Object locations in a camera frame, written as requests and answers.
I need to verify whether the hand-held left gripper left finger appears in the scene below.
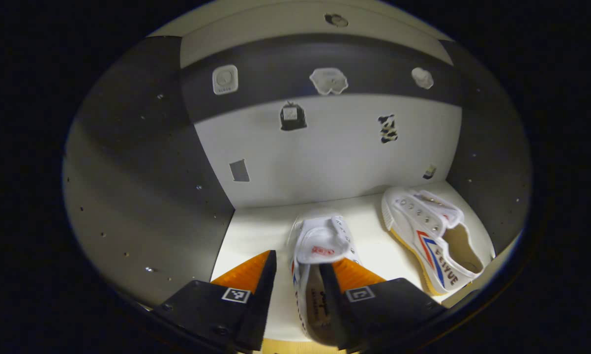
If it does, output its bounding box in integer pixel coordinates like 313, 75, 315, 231
150, 250, 277, 352

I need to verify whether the white canvas shoe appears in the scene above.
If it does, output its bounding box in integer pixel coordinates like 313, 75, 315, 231
382, 186, 496, 296
288, 213, 363, 347

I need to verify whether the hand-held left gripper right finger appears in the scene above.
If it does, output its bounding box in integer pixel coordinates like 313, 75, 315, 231
319, 258, 446, 352

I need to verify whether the white shoe cabinet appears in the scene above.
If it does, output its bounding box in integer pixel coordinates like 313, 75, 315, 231
62, 0, 532, 352

